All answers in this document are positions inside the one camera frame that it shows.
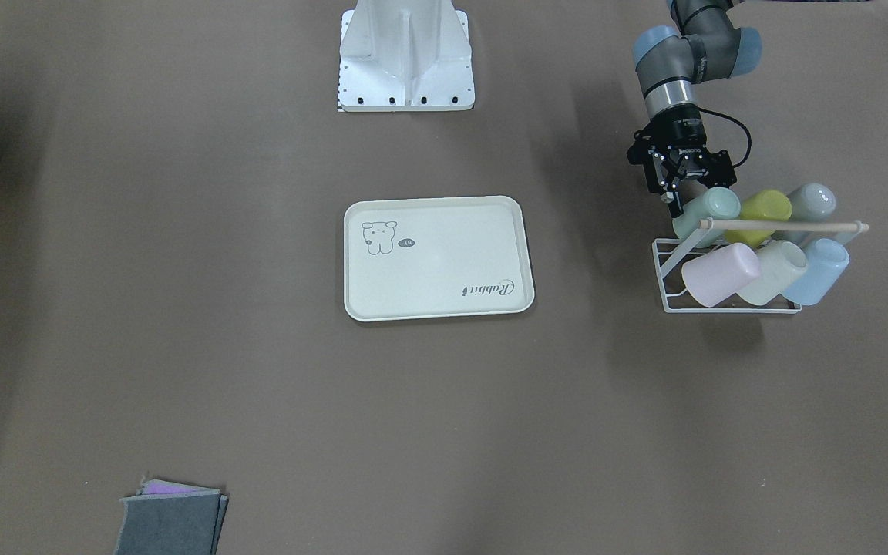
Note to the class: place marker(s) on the white wire cup rack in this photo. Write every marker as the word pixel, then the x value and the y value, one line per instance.
pixel 670 254

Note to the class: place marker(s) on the green cup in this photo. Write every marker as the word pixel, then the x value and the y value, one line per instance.
pixel 717 203

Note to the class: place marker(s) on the light blue cup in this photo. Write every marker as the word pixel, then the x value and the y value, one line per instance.
pixel 827 260

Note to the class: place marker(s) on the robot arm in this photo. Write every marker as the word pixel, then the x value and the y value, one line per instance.
pixel 702 46

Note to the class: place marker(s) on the cream cup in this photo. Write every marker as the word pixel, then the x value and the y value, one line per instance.
pixel 781 264

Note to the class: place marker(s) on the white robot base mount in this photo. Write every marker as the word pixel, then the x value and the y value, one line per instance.
pixel 405 56

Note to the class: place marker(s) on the pink cup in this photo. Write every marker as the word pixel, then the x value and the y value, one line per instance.
pixel 715 276

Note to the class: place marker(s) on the yellow cup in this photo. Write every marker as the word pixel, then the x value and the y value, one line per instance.
pixel 769 204

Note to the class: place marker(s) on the grey cup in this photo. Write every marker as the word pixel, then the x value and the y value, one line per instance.
pixel 812 203

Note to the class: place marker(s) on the cream rabbit tray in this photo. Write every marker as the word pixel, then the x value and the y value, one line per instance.
pixel 435 258

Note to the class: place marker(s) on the grey folded cloth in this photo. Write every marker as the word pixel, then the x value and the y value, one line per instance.
pixel 165 517

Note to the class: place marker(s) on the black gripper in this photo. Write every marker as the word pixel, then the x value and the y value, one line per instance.
pixel 674 126

